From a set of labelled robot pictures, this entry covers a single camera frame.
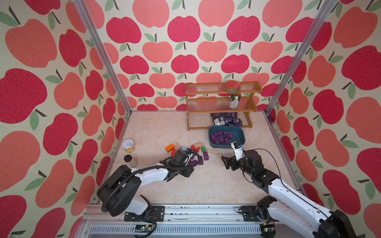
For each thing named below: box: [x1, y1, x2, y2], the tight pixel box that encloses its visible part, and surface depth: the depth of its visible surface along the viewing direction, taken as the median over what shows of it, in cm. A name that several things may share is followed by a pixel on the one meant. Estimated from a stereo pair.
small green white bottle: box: [228, 93, 242, 110], surface depth 98 cm
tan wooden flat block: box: [206, 148, 220, 155], surface depth 100 cm
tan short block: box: [193, 141, 204, 149], surface depth 101 cm
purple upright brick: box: [202, 151, 209, 161], surface depth 97 cm
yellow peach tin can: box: [122, 138, 136, 154], surface depth 97 cm
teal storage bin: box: [207, 125, 246, 149], surface depth 107 cm
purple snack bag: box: [209, 112, 243, 127], surface depth 109 cm
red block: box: [190, 144, 201, 153], surface depth 100 cm
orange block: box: [165, 143, 176, 154], surface depth 100 cm
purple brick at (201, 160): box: [198, 155, 204, 166], surface depth 95 cm
